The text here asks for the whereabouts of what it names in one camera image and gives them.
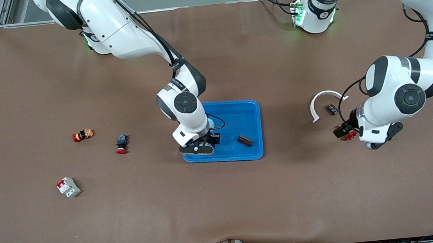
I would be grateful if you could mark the light blue call bell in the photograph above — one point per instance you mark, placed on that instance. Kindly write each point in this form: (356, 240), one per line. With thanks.
(211, 122)

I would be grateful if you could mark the small black relay block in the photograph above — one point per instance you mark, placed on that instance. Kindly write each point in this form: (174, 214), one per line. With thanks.
(332, 109)

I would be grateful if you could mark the long brown capacitor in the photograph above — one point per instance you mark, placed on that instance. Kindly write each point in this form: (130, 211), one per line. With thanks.
(245, 141)

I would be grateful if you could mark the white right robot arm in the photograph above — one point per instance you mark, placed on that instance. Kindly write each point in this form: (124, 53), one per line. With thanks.
(114, 28)

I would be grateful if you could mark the blue plastic tray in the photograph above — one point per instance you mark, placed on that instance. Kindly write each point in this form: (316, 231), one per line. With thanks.
(235, 116)

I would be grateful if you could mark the orange emergency stop button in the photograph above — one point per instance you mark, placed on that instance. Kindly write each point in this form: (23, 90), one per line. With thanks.
(83, 135)

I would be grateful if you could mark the white red circuit breaker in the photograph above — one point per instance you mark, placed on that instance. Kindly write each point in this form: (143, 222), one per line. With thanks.
(68, 187)

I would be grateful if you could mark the brown table cover mat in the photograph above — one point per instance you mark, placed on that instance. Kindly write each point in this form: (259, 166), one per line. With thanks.
(92, 226)

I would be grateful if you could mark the white semicircular bracket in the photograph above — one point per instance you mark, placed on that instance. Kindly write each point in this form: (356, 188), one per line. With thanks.
(327, 92)

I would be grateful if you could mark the red push button switch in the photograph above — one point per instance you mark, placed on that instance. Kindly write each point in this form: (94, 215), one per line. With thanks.
(121, 142)

